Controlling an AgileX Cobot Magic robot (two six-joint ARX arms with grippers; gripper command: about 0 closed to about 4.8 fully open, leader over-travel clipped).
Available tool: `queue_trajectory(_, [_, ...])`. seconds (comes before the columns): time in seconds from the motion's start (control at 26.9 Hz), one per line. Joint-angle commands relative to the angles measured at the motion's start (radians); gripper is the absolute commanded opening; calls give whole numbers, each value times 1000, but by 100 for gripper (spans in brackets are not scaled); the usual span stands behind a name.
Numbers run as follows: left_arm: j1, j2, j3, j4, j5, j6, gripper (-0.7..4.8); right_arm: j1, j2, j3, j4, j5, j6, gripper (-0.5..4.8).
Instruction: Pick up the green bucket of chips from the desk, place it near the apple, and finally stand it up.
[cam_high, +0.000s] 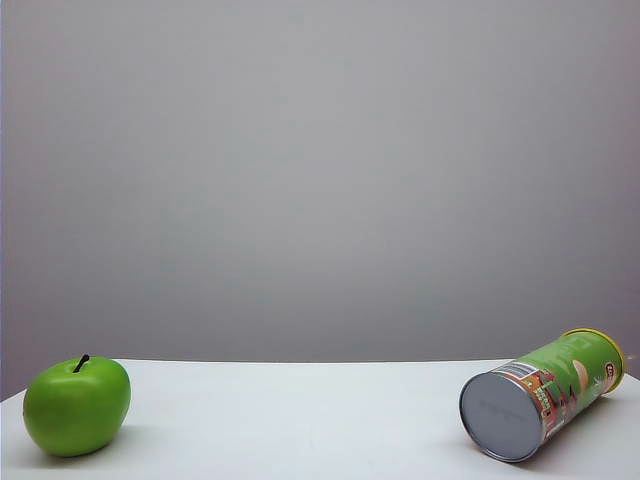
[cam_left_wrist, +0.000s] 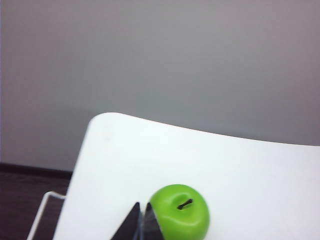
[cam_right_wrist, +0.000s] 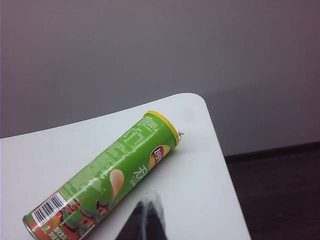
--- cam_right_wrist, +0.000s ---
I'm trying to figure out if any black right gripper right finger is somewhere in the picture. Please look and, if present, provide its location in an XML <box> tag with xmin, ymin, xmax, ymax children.
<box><xmin>146</xmin><ymin>187</ymin><xmax>168</xmax><ymax>240</ymax></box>

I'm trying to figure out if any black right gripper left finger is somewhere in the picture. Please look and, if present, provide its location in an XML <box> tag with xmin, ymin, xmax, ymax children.
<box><xmin>116</xmin><ymin>199</ymin><xmax>148</xmax><ymax>240</ymax></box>

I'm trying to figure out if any green chips can yellow lid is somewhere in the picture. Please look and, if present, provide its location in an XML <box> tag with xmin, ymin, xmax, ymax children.
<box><xmin>22</xmin><ymin>110</ymin><xmax>186</xmax><ymax>238</ymax></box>

